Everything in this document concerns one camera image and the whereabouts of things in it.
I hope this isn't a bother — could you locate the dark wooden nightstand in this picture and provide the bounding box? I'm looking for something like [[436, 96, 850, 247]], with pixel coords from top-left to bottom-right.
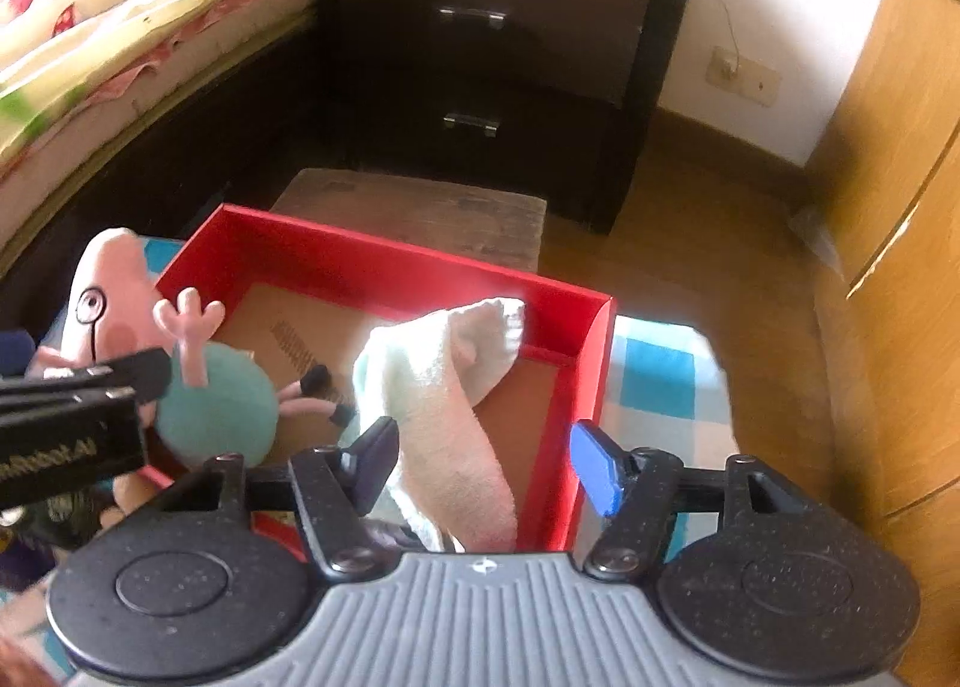
[[315, 0, 695, 236]]

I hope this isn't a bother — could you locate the wooden wardrobe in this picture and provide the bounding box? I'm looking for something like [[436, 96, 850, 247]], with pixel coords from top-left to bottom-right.
[[806, 0, 960, 530]]

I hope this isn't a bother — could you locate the pink pig plush toy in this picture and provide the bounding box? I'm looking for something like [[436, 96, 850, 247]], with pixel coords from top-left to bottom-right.
[[34, 228, 357, 515]]

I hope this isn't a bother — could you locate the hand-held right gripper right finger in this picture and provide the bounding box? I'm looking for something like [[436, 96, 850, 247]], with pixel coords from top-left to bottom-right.
[[568, 421, 815, 579]]

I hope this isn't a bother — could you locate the wall socket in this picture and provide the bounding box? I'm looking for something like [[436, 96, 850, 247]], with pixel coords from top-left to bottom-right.
[[709, 46, 782, 107]]

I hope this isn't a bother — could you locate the red cardboard box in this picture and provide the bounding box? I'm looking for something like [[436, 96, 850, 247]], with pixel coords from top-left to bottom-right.
[[139, 203, 617, 554]]

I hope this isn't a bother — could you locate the dark nightstand drawer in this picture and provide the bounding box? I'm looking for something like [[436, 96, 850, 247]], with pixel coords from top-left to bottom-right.
[[341, 76, 623, 200], [334, 0, 652, 107]]

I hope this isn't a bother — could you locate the white towel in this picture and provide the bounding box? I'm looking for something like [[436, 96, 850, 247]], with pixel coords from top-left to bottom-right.
[[351, 297, 527, 554]]

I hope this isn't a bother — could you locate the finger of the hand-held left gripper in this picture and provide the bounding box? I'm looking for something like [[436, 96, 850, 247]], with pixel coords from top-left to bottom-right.
[[0, 348, 173, 427]]

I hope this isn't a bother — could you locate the wooden stool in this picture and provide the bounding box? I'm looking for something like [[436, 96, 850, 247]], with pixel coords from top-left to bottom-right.
[[268, 168, 548, 275]]

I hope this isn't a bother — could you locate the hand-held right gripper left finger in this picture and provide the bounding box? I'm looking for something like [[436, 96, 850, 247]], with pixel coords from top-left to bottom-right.
[[154, 415, 400, 578]]

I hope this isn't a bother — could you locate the thin cable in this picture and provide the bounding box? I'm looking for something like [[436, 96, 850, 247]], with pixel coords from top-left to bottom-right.
[[694, 0, 742, 71]]

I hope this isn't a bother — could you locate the bed with floral blanket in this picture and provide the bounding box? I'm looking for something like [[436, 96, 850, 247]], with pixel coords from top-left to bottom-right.
[[0, 0, 331, 167]]

